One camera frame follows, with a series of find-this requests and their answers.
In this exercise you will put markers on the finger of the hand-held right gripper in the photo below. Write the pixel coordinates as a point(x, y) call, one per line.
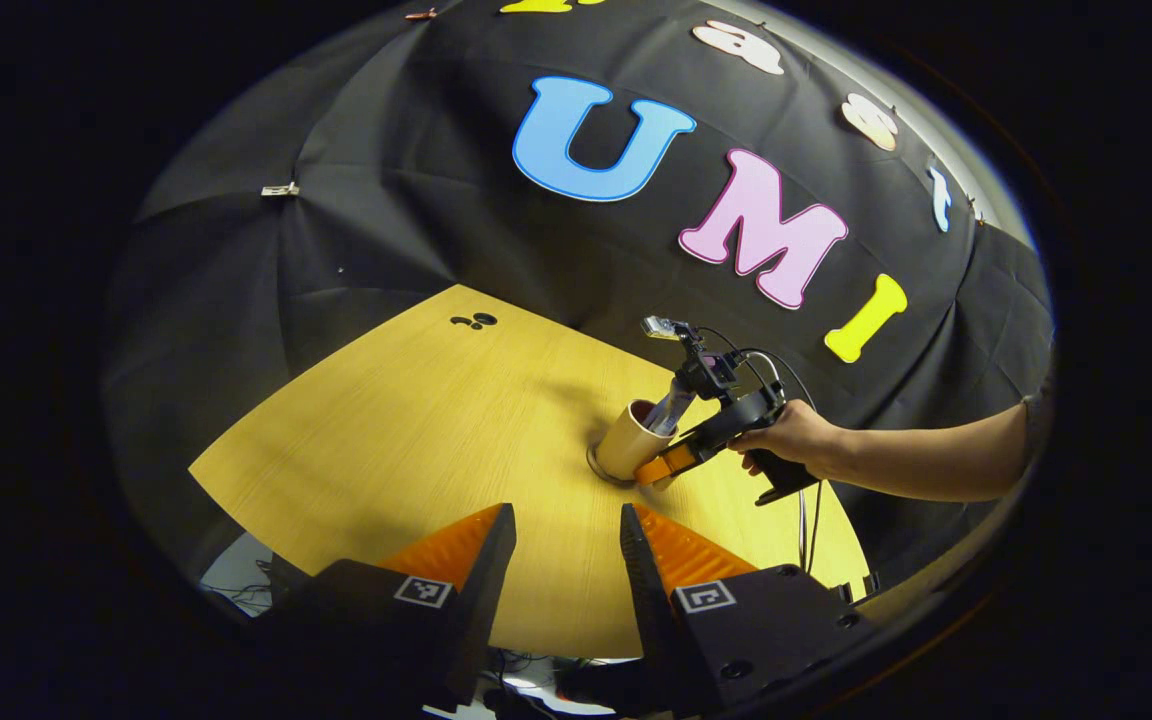
point(666, 465)

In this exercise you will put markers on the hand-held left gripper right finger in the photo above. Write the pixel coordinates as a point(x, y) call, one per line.
point(651, 610)

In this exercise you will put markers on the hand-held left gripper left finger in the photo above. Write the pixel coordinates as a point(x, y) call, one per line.
point(486, 600)

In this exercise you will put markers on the round brown coaster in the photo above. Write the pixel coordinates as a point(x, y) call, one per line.
point(594, 468)

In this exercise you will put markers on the wooden desktop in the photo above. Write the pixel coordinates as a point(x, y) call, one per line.
point(416, 450)

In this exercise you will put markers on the black backdrop cloth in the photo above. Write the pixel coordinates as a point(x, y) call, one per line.
point(386, 230)

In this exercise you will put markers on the small metal clip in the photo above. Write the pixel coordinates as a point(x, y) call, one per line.
point(279, 189)

